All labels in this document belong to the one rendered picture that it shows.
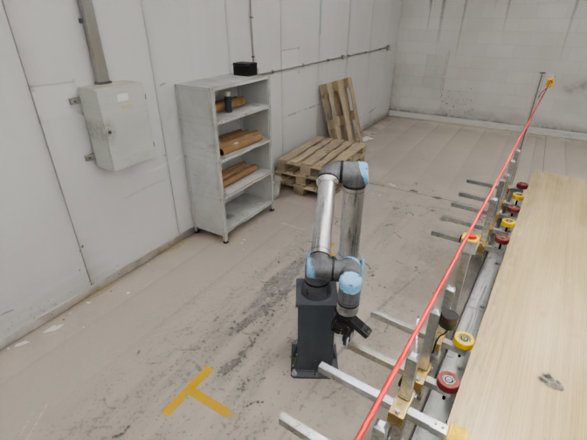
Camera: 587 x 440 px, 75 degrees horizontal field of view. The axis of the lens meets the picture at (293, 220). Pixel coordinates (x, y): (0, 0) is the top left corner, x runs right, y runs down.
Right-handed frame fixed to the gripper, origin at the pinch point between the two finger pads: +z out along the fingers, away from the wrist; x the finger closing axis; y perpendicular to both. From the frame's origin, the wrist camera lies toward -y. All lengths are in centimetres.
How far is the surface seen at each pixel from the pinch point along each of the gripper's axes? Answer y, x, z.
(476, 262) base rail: -31, -121, 12
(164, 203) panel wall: 242, -92, 40
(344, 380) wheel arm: -11.0, 26.3, -13.8
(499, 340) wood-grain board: -54, -32, -9
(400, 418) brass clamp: -32.9, 29.8, -15.2
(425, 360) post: -31.9, -2.4, -10.4
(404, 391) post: -31.1, 22.6, -19.1
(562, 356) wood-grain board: -76, -38, -9
